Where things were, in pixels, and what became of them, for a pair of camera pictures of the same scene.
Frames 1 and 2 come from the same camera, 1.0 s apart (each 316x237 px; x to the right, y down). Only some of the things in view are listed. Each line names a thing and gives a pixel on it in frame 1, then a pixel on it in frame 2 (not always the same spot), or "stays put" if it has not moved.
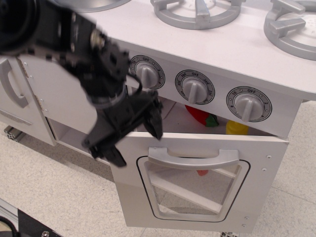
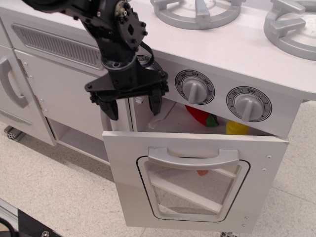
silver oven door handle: [161, 156] stays put
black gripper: [115, 121] to [126, 79]
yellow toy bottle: [234, 128] stays put
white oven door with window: [197, 182] stays put
